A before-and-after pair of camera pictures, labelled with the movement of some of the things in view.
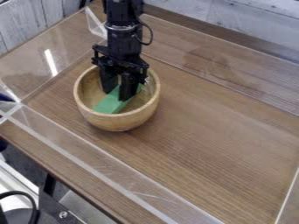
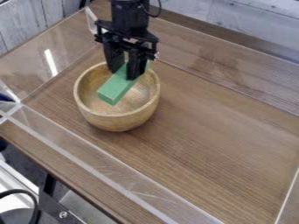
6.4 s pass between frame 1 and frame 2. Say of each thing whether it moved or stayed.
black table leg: stayed
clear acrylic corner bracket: stayed
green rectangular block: moved
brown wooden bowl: stayed
